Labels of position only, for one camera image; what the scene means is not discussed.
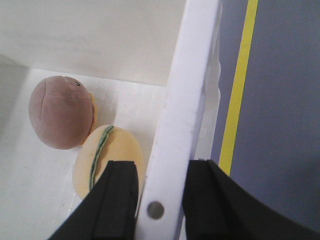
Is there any white plastic tote box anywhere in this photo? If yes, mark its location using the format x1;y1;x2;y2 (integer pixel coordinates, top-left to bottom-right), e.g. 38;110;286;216
0;0;222;240

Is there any brown burger plush toy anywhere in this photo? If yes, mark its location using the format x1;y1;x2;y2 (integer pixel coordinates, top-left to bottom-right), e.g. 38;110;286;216
28;75;97;150

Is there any yellow dinosaur plush toy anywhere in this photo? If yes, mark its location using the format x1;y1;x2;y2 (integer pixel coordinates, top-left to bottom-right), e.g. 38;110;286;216
71;124;146;201

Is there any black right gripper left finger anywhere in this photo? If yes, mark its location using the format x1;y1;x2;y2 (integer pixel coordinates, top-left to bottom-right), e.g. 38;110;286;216
50;161;139;240

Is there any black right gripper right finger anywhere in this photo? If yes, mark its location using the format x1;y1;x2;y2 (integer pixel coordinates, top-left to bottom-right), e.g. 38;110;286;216
182;160;320;240

